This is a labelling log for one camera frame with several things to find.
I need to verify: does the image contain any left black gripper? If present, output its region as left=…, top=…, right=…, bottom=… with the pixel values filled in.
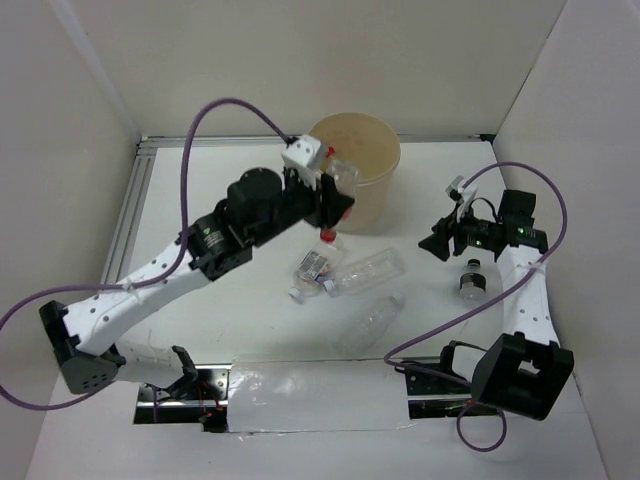
left=252, top=167, right=356, bottom=248

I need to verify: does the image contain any red cap red label bottle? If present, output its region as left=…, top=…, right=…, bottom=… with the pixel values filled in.
left=320, top=147, right=360, bottom=244

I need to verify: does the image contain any black label small bottle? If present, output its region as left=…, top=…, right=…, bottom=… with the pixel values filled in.
left=459, top=258, right=487, bottom=304

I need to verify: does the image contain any blue label clear bottle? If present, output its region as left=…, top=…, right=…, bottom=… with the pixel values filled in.
left=288, top=237, right=345, bottom=304

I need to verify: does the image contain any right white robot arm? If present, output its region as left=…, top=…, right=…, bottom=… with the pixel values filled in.
left=419, top=187, right=574, bottom=421

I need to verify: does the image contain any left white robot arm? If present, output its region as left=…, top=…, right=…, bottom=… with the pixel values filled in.
left=39, top=167, right=357, bottom=399

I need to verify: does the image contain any beige round plastic bin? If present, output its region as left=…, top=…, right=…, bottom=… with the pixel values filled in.
left=309, top=112, right=401, bottom=233

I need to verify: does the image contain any clear bottle white cap upper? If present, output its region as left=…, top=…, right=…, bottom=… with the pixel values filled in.
left=322, top=248, right=405, bottom=297

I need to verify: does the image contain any clear bottle white cap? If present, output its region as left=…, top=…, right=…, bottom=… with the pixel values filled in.
left=331, top=294, right=405, bottom=359
left=322, top=248, right=405, bottom=297

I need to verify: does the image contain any clear bottle white cap lower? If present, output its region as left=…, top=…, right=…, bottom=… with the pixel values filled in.
left=331, top=294, right=405, bottom=359

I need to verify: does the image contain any white taped cover sheet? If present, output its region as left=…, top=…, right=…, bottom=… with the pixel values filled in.
left=227, top=360, right=411, bottom=434

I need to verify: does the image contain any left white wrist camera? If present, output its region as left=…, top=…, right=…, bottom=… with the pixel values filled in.
left=282, top=135, right=328, bottom=175

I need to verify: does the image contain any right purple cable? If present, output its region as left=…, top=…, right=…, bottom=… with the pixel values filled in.
left=383, top=161, right=569, bottom=453

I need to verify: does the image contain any purple cable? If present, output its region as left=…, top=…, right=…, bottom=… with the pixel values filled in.
left=0, top=97, right=296, bottom=410
left=383, top=161, right=569, bottom=453

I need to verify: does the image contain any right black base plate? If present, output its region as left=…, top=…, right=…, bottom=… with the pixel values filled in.
left=394, top=367, right=471, bottom=419

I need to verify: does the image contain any left metal base mount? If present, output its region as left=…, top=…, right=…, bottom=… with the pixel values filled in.
left=133, top=364, right=232, bottom=433

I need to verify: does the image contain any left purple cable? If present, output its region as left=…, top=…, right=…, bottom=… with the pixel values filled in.
left=0, top=97, right=296, bottom=410

